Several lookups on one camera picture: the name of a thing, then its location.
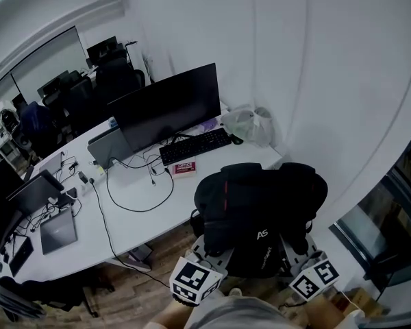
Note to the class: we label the grey jacket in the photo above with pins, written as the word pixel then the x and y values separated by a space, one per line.
pixel 10 303

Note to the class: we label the grey open laptop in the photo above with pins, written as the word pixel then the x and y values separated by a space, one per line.
pixel 108 147

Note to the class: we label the small background monitor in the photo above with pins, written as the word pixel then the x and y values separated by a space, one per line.
pixel 101 48

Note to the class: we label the black mesh office chair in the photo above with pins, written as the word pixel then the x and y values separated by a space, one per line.
pixel 75 105

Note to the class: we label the chair with blue jacket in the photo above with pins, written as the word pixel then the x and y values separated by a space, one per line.
pixel 37 125

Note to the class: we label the red and white box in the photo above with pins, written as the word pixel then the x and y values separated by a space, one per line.
pixel 185 169

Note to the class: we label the dark laptop on stand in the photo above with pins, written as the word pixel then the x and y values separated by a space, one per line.
pixel 34 190

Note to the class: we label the white power strip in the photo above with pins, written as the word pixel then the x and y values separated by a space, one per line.
pixel 97 173

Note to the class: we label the black side monitor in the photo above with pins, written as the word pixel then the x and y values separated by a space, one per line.
pixel 0 201

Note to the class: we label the person's light shoe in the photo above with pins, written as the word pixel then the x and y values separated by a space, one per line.
pixel 235 292

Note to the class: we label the person's right forearm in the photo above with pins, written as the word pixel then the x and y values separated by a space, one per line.
pixel 323 315

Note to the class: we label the black computer mouse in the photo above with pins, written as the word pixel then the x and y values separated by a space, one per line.
pixel 236 140

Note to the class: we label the tall black office chair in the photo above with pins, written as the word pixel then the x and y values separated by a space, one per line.
pixel 118 81

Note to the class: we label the large black monitor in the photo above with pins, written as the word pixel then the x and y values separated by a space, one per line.
pixel 168 108

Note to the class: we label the person's left forearm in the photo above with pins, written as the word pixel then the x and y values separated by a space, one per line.
pixel 171 317

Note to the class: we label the white table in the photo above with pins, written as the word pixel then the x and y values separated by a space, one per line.
pixel 140 225

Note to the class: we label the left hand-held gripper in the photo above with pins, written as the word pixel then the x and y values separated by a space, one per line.
pixel 192 279

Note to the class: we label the black backpack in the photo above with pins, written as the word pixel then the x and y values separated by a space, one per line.
pixel 260 201

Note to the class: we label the purple pouch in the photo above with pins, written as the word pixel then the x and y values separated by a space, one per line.
pixel 205 124

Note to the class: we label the closed grey laptop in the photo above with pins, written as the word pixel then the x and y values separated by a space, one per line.
pixel 59 231

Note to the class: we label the small black keyboard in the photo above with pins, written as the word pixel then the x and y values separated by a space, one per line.
pixel 20 256

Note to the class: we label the cardboard box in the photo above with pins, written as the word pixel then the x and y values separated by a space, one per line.
pixel 359 302

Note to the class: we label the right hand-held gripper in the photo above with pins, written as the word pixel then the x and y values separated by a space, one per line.
pixel 313 281

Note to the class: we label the white plastic bag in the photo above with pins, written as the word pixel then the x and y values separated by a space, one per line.
pixel 246 123

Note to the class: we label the black framed window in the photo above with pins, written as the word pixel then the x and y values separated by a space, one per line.
pixel 383 238

